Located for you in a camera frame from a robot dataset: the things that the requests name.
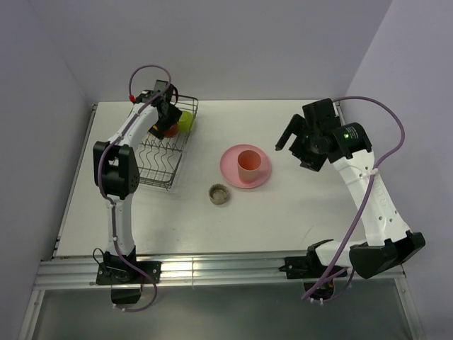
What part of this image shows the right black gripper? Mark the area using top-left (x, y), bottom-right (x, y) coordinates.
top-left (275, 113), bottom-right (327, 171)

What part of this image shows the dark brown ceramic mug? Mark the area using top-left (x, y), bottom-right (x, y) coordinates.
top-left (164, 123), bottom-right (179, 138)

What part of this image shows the white square bowl green outside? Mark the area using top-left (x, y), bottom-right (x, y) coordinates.
top-left (178, 110), bottom-right (194, 133)

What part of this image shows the pink plastic cup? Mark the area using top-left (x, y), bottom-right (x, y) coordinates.
top-left (237, 149), bottom-right (262, 183)

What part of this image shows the small grey speckled bowl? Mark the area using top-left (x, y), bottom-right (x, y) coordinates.
top-left (208, 183), bottom-right (229, 205)

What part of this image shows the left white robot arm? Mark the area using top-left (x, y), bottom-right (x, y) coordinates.
top-left (93, 80), bottom-right (182, 283)

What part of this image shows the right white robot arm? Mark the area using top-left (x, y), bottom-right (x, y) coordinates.
top-left (275, 98), bottom-right (425, 279)

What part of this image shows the pink round plate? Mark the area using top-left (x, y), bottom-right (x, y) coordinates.
top-left (219, 144), bottom-right (271, 189)

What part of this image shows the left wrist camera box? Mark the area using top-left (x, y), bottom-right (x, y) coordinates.
top-left (129, 90), bottom-right (154, 104)

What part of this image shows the black wire dish rack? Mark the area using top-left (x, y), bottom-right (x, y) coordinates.
top-left (135, 95), bottom-right (199, 189)

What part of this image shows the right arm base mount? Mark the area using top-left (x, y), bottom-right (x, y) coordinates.
top-left (278, 255), bottom-right (327, 280)

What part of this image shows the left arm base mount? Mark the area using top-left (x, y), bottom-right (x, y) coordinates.
top-left (92, 248), bottom-right (161, 310)

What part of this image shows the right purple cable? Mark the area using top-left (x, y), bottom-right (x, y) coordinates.
top-left (300, 96), bottom-right (406, 302)

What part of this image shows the aluminium frame rail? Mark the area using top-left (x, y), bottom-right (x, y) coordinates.
top-left (33, 249), bottom-right (404, 291)

